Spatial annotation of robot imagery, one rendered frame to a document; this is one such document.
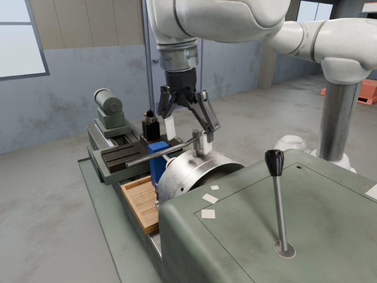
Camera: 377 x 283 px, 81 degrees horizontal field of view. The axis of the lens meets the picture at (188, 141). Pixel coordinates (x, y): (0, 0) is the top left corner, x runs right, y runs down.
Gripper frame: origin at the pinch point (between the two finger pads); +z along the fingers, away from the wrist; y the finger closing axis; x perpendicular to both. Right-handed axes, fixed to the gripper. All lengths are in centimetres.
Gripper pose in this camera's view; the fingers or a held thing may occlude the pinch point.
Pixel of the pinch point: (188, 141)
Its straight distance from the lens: 62.2
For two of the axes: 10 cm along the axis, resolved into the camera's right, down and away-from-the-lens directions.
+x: 6.5, -4.5, 6.1
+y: 7.5, 2.8, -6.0
